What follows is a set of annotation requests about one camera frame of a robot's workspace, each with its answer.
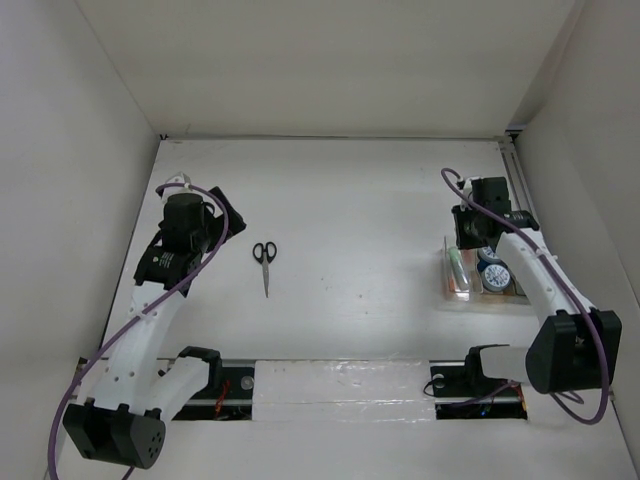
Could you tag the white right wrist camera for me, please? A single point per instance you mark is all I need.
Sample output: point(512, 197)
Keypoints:
point(465, 187)

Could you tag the orange highlighter grey cap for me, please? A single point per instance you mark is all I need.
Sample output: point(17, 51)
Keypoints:
point(449, 278)

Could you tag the black handled scissors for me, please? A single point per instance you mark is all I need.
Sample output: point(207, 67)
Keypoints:
point(264, 253)

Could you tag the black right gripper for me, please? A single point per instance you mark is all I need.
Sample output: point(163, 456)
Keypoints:
point(464, 241)

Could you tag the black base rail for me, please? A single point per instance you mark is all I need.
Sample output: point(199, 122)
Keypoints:
point(453, 400)

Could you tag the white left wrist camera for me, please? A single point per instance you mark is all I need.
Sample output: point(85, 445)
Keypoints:
point(179, 178)

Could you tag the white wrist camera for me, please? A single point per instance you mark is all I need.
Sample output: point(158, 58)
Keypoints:
point(465, 187)
point(179, 178)

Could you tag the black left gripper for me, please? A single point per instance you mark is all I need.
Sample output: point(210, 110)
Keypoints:
point(218, 225)

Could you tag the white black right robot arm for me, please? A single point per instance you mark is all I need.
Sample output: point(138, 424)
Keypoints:
point(577, 344)

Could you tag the blue white round jar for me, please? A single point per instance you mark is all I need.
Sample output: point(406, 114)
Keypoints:
point(495, 278)
point(486, 256)

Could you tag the green highlighter clear cap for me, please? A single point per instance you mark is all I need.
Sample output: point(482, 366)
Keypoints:
point(458, 267)

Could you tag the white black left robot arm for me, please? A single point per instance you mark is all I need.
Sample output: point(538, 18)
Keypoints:
point(124, 419)

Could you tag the wooden tray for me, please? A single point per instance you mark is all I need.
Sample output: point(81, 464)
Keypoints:
point(514, 295)

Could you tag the clear plastic tray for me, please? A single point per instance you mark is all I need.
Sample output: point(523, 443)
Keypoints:
point(468, 256)

